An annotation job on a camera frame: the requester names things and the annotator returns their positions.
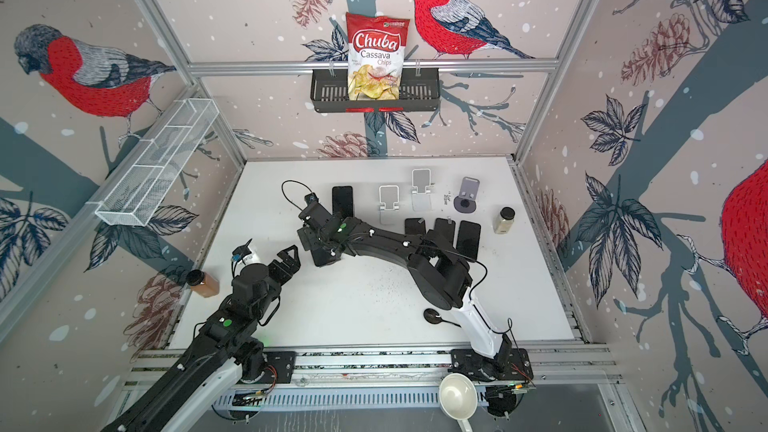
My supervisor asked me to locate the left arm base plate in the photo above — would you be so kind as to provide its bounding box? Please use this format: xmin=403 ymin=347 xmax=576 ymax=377
xmin=240 ymin=350 xmax=297 ymax=386

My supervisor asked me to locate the black wire wall basket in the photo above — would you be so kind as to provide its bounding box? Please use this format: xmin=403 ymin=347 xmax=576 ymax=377
xmin=310 ymin=68 xmax=440 ymax=113

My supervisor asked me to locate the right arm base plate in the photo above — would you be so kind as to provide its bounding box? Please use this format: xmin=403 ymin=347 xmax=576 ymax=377
xmin=449 ymin=348 xmax=534 ymax=383

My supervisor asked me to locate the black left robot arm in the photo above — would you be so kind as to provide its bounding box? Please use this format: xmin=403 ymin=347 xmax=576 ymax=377
xmin=104 ymin=245 xmax=301 ymax=431

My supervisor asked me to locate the white funnel cup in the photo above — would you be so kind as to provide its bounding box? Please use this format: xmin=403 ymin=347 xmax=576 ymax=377
xmin=438 ymin=373 xmax=478 ymax=432

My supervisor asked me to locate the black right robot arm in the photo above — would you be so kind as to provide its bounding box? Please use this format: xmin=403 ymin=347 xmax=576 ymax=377
xmin=298 ymin=192 xmax=513 ymax=371

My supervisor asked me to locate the red Chuba cassava chips bag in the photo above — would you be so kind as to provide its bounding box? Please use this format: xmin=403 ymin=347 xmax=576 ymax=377
xmin=346 ymin=13 xmax=410 ymax=101

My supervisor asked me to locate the brown jar with black lid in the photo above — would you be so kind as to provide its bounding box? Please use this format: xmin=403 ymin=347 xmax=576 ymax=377
xmin=186 ymin=269 xmax=220 ymax=298

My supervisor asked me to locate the white wire wall shelf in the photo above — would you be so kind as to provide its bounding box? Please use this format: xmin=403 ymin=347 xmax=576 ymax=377
xmin=95 ymin=98 xmax=219 ymax=226

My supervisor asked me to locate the white phone stand rear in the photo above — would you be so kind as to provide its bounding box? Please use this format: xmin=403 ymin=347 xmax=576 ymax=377
xmin=411 ymin=168 xmax=432 ymax=212

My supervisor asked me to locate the black ladle spoon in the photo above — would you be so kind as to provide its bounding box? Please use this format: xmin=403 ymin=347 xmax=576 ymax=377
xmin=423 ymin=308 xmax=460 ymax=328

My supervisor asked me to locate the white phone stand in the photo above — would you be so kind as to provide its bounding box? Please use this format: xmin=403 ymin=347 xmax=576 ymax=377
xmin=411 ymin=168 xmax=432 ymax=212
xmin=379 ymin=184 xmax=400 ymax=225

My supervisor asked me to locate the purple round phone stand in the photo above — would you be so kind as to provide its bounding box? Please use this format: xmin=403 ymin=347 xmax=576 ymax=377
xmin=453 ymin=177 xmax=480 ymax=214

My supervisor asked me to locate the black phone with sticker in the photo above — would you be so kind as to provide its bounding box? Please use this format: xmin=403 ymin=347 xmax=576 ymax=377
xmin=404 ymin=218 xmax=427 ymax=235

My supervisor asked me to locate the spice jar with black lid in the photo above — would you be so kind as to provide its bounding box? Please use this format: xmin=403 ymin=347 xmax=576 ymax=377
xmin=493 ymin=206 xmax=516 ymax=235

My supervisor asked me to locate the white phone stand centre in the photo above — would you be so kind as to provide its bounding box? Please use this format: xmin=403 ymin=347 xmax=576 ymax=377
xmin=379 ymin=184 xmax=400 ymax=225

